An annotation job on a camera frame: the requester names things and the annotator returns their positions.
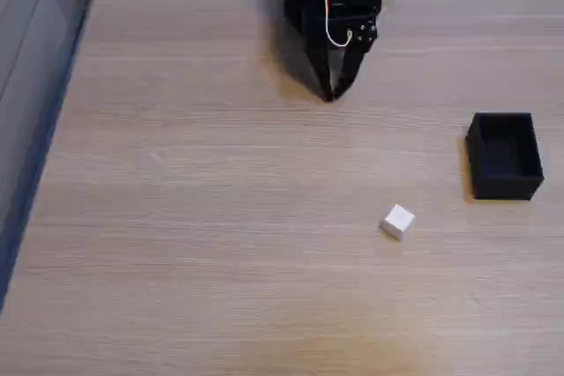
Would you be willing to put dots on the white block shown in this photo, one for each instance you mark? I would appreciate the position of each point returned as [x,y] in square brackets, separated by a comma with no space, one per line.
[398,222]

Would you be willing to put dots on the black open box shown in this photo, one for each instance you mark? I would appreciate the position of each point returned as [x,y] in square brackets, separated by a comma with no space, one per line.
[502,160]

